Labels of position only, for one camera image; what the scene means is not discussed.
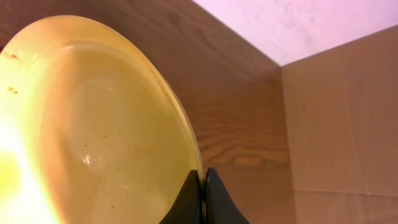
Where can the brown cardboard box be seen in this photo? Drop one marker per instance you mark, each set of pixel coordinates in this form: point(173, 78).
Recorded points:
point(341, 113)

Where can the yellow plate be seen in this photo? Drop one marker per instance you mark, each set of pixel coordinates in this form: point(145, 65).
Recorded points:
point(90, 131)

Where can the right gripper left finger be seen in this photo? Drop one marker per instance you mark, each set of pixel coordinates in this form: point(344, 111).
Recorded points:
point(187, 207)

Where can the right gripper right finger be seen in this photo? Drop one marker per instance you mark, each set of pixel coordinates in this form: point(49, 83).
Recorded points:
point(220, 208)

